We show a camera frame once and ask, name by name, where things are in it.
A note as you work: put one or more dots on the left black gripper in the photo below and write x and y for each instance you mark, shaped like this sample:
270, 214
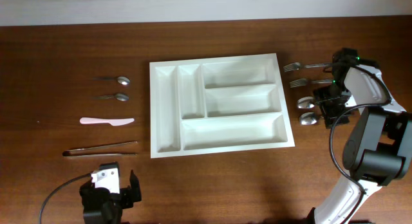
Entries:
126, 199

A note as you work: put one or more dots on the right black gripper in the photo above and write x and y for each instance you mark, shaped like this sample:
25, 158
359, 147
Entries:
333, 107

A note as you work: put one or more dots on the large metal spoon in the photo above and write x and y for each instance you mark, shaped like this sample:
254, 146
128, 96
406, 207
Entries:
309, 118
306, 103

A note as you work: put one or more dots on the metal fork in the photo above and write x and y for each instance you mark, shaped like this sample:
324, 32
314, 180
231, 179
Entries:
305, 82
298, 66

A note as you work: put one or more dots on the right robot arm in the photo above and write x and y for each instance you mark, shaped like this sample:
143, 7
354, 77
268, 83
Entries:
378, 149

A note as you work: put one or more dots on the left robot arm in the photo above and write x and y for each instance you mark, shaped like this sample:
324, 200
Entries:
104, 201

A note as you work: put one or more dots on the pink plastic knife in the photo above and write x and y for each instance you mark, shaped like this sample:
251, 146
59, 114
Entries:
112, 122

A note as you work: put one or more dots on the metal kitchen tongs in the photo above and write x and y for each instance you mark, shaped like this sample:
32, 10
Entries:
99, 150

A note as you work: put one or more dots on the lower small teaspoon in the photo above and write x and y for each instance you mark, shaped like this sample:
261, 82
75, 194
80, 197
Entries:
119, 96

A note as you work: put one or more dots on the small teaspoon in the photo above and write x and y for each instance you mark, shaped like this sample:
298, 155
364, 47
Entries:
119, 96
120, 79

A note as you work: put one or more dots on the white plastic cutlery tray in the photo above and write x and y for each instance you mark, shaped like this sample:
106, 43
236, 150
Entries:
218, 105

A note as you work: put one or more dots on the upper small teaspoon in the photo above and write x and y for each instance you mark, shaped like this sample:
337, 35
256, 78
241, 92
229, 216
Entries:
120, 79

